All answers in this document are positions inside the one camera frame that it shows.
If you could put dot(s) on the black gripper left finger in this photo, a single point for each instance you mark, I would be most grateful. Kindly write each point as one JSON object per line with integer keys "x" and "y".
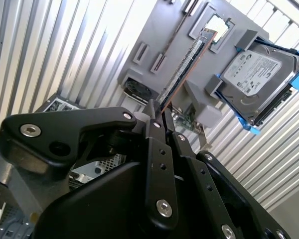
{"x": 64, "y": 129}

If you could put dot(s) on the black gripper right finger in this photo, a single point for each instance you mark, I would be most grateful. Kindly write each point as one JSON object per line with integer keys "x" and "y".
{"x": 196, "y": 169}

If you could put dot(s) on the dark RAM stick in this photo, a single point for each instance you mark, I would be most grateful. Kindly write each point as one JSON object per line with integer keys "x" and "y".
{"x": 189, "y": 62}

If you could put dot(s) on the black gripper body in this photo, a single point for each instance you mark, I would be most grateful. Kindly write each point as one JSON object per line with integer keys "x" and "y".
{"x": 102, "y": 206}

